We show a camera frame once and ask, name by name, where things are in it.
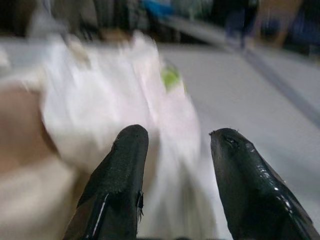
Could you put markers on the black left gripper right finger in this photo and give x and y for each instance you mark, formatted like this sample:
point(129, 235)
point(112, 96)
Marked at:
point(250, 190)

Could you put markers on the white garment green black patches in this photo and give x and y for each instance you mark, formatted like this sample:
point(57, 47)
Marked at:
point(100, 100)

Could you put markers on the cream garment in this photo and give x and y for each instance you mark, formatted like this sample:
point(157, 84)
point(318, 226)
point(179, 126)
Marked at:
point(25, 125)

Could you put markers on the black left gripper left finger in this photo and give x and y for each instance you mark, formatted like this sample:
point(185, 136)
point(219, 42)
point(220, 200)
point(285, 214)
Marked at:
point(117, 180)

